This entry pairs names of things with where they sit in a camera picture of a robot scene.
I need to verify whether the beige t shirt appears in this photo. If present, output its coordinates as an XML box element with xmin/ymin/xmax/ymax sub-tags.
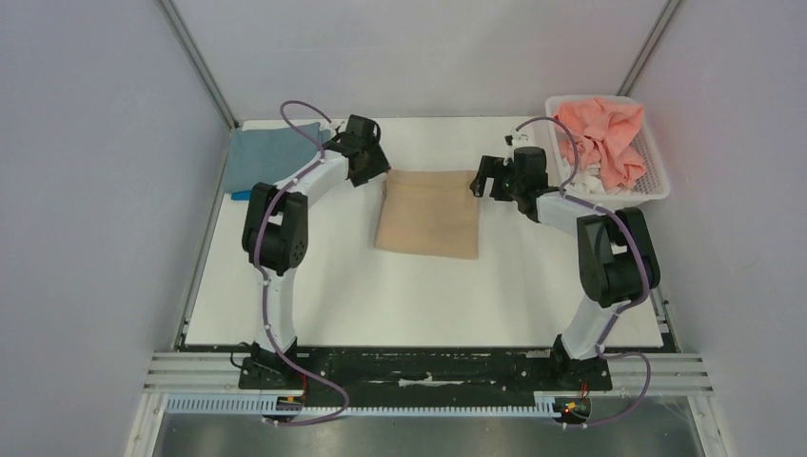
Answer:
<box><xmin>375</xmin><ymin>169</ymin><xmax>480</xmax><ymax>260</ymax></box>

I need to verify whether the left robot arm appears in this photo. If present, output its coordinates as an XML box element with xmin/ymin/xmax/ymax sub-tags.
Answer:
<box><xmin>242</xmin><ymin>114</ymin><xmax>390</xmax><ymax>388</ymax></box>

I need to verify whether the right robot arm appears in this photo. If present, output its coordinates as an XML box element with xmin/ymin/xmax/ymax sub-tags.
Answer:
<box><xmin>469</xmin><ymin>146</ymin><xmax>660</xmax><ymax>388</ymax></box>

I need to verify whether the white t shirt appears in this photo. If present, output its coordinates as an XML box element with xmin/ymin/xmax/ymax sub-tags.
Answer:
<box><xmin>560</xmin><ymin>158</ymin><xmax>632</xmax><ymax>195</ymax></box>

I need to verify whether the pink t shirt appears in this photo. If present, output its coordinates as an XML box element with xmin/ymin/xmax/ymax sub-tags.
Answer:
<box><xmin>555</xmin><ymin>97</ymin><xmax>646</xmax><ymax>190</ymax></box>

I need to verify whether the grey-blue folded t shirt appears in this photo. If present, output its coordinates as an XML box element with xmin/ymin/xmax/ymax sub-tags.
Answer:
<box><xmin>222</xmin><ymin>128</ymin><xmax>320</xmax><ymax>194</ymax></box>

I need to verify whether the bright blue folded t shirt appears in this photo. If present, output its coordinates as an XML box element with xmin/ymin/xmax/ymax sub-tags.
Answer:
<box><xmin>230</xmin><ymin>190</ymin><xmax>251</xmax><ymax>201</ymax></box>

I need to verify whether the white plastic basket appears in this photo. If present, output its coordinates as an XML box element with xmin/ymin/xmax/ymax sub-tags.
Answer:
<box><xmin>544</xmin><ymin>95</ymin><xmax>670</xmax><ymax>209</ymax></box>

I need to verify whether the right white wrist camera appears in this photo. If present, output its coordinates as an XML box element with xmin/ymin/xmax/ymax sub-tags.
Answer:
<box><xmin>504</xmin><ymin>129</ymin><xmax>532</xmax><ymax>149</ymax></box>

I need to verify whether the left corner aluminium post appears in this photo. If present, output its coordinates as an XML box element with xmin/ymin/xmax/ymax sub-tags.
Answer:
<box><xmin>156</xmin><ymin>0</ymin><xmax>240</xmax><ymax>129</ymax></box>

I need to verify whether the corner aluminium post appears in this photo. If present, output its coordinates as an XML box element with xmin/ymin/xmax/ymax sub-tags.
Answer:
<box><xmin>156</xmin><ymin>0</ymin><xmax>240</xmax><ymax>129</ymax></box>
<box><xmin>616</xmin><ymin>0</ymin><xmax>686</xmax><ymax>96</ymax></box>

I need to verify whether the right corner aluminium post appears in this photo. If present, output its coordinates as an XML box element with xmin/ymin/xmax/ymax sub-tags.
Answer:
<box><xmin>616</xmin><ymin>0</ymin><xmax>686</xmax><ymax>96</ymax></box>

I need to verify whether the white cable duct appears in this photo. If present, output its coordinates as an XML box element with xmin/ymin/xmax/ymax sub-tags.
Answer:
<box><xmin>165</xmin><ymin>393</ymin><xmax>573</xmax><ymax>420</ymax></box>

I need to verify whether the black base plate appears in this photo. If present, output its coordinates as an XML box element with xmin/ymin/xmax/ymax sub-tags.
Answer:
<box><xmin>238</xmin><ymin>346</ymin><xmax>613</xmax><ymax>408</ymax></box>

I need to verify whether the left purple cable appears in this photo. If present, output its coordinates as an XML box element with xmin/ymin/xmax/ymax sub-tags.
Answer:
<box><xmin>253</xmin><ymin>100</ymin><xmax>351</xmax><ymax>428</ymax></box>

